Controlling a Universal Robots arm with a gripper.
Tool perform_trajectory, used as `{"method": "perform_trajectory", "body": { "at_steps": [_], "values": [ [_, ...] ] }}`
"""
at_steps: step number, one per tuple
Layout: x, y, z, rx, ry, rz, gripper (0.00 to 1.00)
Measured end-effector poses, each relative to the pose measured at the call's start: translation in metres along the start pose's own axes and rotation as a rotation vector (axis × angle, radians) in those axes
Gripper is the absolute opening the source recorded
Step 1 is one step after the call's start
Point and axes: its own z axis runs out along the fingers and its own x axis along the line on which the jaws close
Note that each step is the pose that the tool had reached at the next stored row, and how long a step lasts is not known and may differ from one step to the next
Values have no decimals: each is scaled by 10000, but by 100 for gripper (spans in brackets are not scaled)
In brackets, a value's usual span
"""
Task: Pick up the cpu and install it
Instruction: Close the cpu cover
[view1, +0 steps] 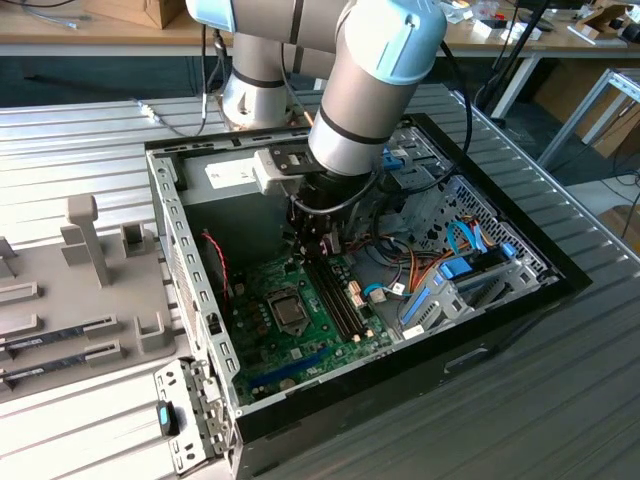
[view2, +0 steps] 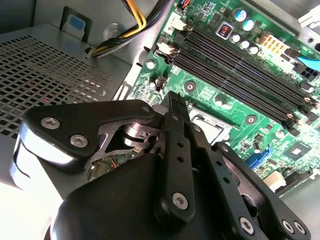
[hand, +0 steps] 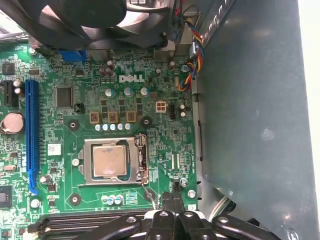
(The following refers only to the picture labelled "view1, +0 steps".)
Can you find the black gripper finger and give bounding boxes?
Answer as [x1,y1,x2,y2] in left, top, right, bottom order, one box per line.
[322,218,352,257]
[286,199,330,262]

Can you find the CPU with silver top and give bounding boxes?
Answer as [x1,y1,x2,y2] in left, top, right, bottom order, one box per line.
[273,298,306,326]

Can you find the blue plastic drive carrier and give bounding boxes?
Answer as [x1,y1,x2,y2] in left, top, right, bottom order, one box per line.
[382,147,406,174]

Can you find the grey power supply unit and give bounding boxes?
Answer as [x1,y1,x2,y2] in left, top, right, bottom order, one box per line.
[177,147,296,261]

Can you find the metal socket cover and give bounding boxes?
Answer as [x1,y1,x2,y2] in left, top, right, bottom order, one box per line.
[264,287,314,337]

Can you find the green motherboard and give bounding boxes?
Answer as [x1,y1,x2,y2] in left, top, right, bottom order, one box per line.
[227,252,397,406]

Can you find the blue carrier with black disk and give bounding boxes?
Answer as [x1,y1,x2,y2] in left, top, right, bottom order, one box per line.
[438,243,517,284]

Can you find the blue expansion slot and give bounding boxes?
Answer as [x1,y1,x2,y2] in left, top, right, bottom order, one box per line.
[248,347,331,387]

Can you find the black open PC case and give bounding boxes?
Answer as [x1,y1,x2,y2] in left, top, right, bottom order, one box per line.
[143,112,595,479]

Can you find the grey perforated disk bay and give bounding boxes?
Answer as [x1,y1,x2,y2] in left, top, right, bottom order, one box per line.
[399,174,566,344]

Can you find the white papers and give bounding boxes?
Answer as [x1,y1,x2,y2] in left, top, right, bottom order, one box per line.
[469,19,544,44]

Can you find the black and teal case latch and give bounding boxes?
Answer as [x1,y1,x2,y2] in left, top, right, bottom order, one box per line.
[154,399,181,439]

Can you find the black stand pole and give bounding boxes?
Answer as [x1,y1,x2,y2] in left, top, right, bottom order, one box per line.
[474,0,554,121]

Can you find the grey parts rack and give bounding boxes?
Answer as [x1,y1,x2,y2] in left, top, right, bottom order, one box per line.
[0,193,196,404]

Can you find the large cardboard box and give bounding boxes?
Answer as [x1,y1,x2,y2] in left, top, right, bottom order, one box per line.
[530,59,640,160]

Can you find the brown box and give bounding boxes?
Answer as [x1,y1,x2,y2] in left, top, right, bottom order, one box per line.
[82,0,185,30]

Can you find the wooden desk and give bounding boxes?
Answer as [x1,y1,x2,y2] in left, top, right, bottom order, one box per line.
[0,0,236,57]
[442,0,640,119]

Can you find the flat cardboard piece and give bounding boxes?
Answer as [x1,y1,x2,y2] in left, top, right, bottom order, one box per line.
[597,203,640,251]

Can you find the RAM stick with label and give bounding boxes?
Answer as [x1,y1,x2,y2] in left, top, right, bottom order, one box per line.
[0,322,89,357]
[0,349,91,391]

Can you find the small open cardboard box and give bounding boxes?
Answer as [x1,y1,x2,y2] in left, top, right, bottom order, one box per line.
[573,3,630,42]

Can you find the wrist camera with black bracket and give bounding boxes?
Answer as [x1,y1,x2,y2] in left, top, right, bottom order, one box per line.
[251,143,324,197]

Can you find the orange and red wire bundle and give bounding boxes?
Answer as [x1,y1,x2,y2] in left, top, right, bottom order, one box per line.
[344,234,451,297]

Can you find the red twisted fan wire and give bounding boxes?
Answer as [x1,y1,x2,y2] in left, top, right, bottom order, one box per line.
[201,228,232,301]

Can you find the blue plastic rail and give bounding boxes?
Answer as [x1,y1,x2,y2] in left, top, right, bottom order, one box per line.
[399,287,431,326]

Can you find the blue flat wire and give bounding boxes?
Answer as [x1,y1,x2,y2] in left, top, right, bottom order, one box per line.
[446,219,489,257]

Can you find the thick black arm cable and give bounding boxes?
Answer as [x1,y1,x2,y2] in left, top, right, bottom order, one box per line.
[292,39,474,217]

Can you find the grey cable with plug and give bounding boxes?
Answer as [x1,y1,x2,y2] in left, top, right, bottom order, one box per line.
[132,24,224,137]

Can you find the aluminium profile frame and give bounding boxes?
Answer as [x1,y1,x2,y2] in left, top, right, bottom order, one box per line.
[537,67,640,171]

